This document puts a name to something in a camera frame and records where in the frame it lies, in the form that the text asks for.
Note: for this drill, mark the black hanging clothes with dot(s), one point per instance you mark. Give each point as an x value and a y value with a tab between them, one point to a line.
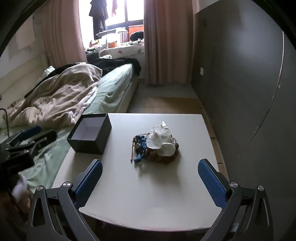
98	16

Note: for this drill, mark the white wall socket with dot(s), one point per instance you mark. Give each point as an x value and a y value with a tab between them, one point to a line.
202	71

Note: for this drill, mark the red hanging garment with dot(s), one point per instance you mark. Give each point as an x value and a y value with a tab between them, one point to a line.
114	8

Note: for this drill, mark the red white striped box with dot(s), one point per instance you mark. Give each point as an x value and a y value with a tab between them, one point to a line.
124	37

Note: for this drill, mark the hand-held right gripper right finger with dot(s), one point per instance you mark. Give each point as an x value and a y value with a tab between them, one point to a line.
211	183

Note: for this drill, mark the beige crumpled blanket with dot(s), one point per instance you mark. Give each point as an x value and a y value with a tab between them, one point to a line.
57	97

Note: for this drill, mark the black bag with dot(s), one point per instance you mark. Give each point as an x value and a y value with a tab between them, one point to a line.
137	36

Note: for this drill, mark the black gift box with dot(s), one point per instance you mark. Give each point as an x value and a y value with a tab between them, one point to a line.
89	136

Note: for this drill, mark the white printed bench cloth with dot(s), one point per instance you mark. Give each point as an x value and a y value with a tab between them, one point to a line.
124	48

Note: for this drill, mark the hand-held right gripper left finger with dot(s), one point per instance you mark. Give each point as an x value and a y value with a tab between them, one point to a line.
89	183

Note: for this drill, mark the pink curtain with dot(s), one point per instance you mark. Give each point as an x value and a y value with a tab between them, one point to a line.
168	39
62	30

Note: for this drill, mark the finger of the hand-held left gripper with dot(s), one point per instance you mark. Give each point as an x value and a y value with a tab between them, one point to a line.
46	136
31	131

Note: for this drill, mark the white padded headboard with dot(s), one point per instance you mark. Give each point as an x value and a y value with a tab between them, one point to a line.
20	74

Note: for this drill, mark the black clothing on bed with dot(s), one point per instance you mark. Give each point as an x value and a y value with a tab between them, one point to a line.
115	62

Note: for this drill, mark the bed with green sheet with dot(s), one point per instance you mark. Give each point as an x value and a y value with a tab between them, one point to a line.
115	81

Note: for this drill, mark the orange storage box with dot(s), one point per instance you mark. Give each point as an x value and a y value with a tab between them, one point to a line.
136	29

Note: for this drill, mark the window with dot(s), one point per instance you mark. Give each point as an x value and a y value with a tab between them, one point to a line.
129	14

